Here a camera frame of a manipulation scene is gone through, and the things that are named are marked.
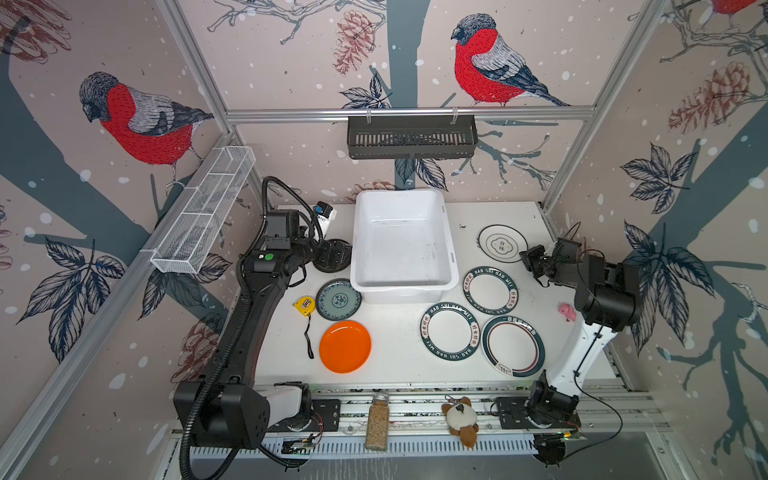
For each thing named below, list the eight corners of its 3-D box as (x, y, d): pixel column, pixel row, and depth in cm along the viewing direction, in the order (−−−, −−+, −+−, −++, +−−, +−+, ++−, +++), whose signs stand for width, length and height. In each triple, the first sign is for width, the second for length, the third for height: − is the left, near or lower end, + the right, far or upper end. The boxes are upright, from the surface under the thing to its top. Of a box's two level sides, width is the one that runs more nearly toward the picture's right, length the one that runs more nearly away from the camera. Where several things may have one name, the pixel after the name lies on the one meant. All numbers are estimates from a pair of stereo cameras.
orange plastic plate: (316, 373, 82) (315, 371, 80) (324, 323, 91) (323, 320, 90) (370, 373, 82) (369, 371, 80) (372, 323, 91) (371, 320, 90)
